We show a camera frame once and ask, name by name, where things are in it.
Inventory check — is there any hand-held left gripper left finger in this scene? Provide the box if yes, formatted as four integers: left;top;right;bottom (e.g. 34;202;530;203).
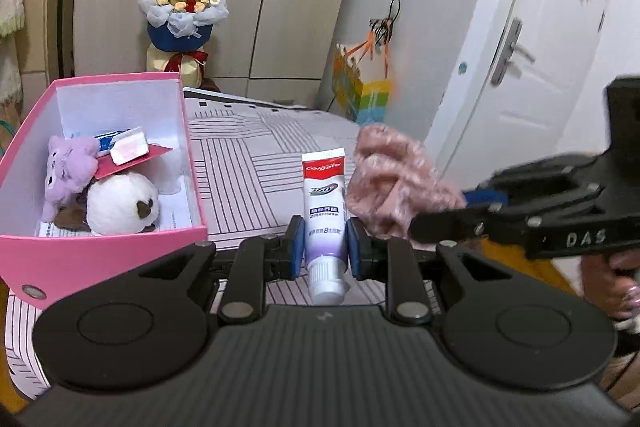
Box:
100;215;306;324

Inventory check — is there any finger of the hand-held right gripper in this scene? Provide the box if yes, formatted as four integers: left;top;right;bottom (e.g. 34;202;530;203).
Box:
462;152;608;208
410;184;606;248

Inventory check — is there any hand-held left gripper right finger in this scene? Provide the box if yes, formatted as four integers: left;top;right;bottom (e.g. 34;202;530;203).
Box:
346;217;521;325

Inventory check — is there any white toothpaste tube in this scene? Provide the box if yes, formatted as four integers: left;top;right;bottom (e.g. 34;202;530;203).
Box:
301;147;351;305

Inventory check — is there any fuzzy pink cloth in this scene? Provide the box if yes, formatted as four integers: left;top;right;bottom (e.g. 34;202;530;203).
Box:
345;123;468;238

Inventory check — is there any white brown-spotted plush toy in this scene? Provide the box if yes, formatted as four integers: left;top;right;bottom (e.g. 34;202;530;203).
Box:
86;172;161;236

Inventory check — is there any pink white tissue packet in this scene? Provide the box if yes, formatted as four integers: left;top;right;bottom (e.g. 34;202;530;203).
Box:
109;127;151;166

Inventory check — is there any pink cardboard box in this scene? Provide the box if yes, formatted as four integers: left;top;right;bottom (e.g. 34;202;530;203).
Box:
0;73;208;310

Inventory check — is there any red envelope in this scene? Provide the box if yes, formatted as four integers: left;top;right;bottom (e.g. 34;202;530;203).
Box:
92;144;173;180

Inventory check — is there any blue tissue packet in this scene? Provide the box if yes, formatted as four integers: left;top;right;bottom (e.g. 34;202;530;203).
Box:
94;127;143;158

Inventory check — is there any purple plush toy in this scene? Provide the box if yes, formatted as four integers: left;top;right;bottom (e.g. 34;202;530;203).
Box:
41;134;101;223

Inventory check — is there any person's right hand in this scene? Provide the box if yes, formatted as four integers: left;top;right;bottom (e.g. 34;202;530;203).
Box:
580;249;640;333

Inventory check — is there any striped white tablecloth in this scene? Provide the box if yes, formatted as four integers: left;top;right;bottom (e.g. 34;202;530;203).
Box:
5;88;441;388

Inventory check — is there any colourful paper gift bag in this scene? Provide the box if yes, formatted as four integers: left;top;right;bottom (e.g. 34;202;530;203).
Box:
332;42;396;125

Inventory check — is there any white door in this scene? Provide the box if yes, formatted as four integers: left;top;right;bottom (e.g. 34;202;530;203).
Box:
435;0;626;178

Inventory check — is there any yellow flower bouquet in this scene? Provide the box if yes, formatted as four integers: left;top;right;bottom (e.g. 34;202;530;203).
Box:
138;0;230;88

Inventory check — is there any silver door handle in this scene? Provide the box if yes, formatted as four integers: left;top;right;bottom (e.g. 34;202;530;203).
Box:
490;18;537;86

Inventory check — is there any black cable bundle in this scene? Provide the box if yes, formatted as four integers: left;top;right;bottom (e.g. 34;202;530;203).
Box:
370;0;402;48

